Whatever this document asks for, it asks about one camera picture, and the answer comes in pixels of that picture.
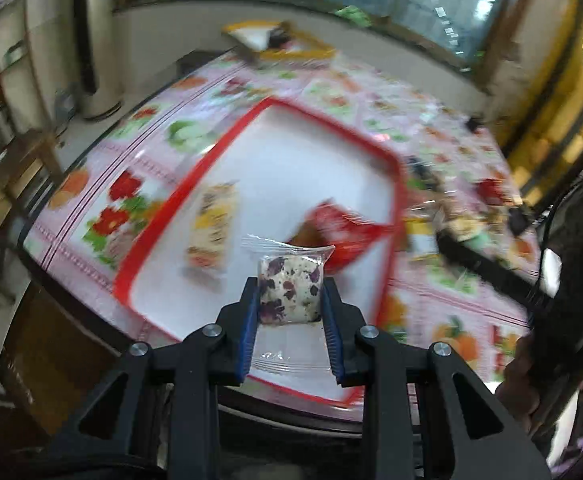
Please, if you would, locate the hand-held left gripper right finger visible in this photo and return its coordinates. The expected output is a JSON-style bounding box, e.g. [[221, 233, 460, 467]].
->
[[320, 279, 553, 480]]

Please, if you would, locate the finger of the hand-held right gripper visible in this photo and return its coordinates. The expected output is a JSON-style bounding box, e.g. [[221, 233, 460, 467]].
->
[[434, 232, 537, 311]]

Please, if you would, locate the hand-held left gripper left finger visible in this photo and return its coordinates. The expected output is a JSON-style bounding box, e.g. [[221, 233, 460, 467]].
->
[[46, 276, 263, 480]]

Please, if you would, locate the pile of mixed snack packets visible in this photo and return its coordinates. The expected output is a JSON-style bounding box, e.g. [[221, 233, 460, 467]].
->
[[406, 155, 527, 261]]

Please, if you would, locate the clear-wrapped white purple nougat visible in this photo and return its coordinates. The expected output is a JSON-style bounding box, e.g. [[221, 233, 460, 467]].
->
[[242, 234, 337, 376]]

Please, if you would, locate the red snack packet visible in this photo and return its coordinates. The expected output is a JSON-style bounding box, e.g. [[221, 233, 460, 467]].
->
[[286, 199, 397, 276]]

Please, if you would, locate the yellow white snack packet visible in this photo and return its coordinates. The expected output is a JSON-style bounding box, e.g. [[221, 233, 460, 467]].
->
[[186, 182, 242, 281]]

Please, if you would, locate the red-rimmed white tray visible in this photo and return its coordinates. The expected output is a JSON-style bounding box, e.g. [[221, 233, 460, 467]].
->
[[113, 97, 409, 408]]

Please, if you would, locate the person's right hand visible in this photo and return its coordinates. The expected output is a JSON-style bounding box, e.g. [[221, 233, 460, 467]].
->
[[496, 335, 545, 431]]

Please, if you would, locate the floral fruit print tablecloth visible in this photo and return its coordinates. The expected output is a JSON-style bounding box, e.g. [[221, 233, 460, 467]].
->
[[22, 50, 537, 411]]

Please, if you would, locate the yellow patterned box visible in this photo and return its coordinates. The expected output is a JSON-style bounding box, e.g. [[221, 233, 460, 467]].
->
[[222, 19, 337, 68]]

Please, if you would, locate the wooden chair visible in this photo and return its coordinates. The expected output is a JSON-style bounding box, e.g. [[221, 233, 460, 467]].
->
[[0, 130, 65, 311]]

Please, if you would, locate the green cloth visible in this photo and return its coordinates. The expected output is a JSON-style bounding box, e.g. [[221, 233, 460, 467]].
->
[[334, 5, 372, 28]]

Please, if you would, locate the white standing air conditioner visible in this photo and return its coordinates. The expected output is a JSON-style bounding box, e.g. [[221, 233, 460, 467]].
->
[[26, 0, 122, 121]]

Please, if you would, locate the yellow wooden frame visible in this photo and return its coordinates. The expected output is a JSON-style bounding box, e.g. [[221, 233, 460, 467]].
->
[[501, 0, 583, 201]]

